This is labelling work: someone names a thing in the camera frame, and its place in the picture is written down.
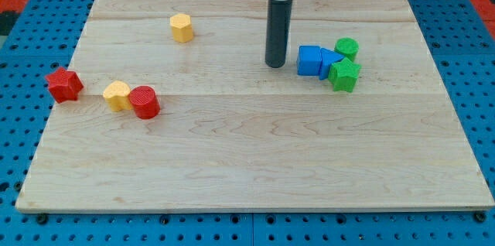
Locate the yellow hexagon block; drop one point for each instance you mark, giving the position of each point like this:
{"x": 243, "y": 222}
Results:
{"x": 182, "y": 29}

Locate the red circle block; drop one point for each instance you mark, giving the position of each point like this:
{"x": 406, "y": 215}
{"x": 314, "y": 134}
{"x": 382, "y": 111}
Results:
{"x": 144, "y": 102}

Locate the green circle block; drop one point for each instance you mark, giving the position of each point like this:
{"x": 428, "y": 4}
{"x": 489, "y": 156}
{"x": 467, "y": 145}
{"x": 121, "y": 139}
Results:
{"x": 348, "y": 47}

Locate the wooden board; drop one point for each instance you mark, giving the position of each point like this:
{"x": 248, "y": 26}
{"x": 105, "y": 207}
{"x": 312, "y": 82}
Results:
{"x": 234, "y": 135}

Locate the blue cube block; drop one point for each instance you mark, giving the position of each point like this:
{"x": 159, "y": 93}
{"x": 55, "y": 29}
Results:
{"x": 309, "y": 60}

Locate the blue triangle block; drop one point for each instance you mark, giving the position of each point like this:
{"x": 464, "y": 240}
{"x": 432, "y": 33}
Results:
{"x": 328, "y": 57}

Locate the green star block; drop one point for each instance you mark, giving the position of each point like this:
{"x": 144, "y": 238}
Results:
{"x": 343, "y": 75}

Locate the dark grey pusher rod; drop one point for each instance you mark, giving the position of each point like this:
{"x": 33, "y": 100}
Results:
{"x": 277, "y": 30}

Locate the yellow heart block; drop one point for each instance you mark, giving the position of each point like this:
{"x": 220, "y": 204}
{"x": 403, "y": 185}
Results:
{"x": 116, "y": 96}

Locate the red star block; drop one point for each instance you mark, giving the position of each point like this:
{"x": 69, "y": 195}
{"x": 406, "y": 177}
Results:
{"x": 64, "y": 85}

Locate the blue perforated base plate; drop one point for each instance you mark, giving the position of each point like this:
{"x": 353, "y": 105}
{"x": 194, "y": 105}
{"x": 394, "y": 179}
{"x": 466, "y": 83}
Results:
{"x": 44, "y": 37}

